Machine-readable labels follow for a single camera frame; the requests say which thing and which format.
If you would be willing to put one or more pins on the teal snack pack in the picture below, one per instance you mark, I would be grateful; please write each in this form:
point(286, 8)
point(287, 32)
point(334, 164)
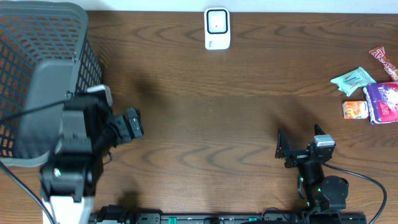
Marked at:
point(351, 81)

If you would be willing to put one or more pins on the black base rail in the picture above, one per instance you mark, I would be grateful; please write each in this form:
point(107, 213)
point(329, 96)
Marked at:
point(119, 215)

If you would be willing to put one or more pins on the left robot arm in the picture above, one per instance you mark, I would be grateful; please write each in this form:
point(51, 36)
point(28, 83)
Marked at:
point(69, 177)

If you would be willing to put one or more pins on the pink purple pad pack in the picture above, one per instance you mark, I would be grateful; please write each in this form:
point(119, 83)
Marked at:
point(382, 102)

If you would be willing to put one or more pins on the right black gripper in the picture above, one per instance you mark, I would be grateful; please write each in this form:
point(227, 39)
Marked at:
point(298, 156)

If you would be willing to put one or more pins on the small orange tissue pack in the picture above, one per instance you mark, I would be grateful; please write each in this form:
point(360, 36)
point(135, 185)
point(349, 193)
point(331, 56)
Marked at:
point(355, 110)

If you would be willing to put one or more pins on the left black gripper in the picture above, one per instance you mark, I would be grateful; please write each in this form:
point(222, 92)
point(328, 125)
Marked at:
point(123, 128)

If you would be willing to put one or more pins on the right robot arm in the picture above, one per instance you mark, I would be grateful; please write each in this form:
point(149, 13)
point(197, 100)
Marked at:
point(325, 195)

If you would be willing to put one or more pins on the grey plastic mesh basket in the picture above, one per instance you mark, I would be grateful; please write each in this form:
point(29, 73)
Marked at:
point(46, 58)

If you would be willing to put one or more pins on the orange Top chocolate bar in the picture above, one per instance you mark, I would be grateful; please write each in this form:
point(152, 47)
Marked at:
point(380, 54)

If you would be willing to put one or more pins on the white barcode scanner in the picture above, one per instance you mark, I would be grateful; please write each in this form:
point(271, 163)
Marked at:
point(217, 28)

